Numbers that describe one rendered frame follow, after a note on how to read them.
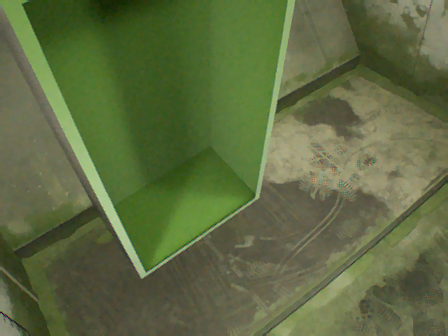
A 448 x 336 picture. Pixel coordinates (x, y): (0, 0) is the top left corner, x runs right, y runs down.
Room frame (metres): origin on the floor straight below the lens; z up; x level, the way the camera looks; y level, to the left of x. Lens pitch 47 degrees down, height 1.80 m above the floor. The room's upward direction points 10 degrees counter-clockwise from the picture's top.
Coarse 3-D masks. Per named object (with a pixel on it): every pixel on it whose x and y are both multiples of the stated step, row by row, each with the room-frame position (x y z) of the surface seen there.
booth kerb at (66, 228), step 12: (348, 60) 2.39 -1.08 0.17; (336, 72) 2.33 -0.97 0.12; (312, 84) 2.21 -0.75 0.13; (324, 84) 2.27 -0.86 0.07; (288, 96) 2.10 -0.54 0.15; (300, 96) 2.15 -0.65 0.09; (276, 108) 2.05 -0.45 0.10; (72, 216) 1.35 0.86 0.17; (84, 216) 1.38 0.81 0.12; (96, 216) 1.40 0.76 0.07; (60, 228) 1.31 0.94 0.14; (72, 228) 1.33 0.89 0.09; (36, 240) 1.24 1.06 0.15; (48, 240) 1.27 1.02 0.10; (24, 252) 1.20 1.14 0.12; (36, 252) 1.22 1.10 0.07
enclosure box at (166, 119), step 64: (0, 0) 0.53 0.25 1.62; (64, 0) 0.95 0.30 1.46; (128, 0) 1.05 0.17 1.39; (192, 0) 1.17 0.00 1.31; (256, 0) 0.99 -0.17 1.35; (64, 64) 0.96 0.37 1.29; (128, 64) 1.06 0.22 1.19; (192, 64) 1.20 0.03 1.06; (256, 64) 1.01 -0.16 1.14; (64, 128) 0.58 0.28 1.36; (128, 128) 1.08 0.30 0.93; (192, 128) 1.25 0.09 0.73; (256, 128) 1.03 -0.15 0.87; (128, 192) 1.11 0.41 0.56; (192, 192) 1.10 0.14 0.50; (256, 192) 1.02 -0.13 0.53; (128, 256) 0.73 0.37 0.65
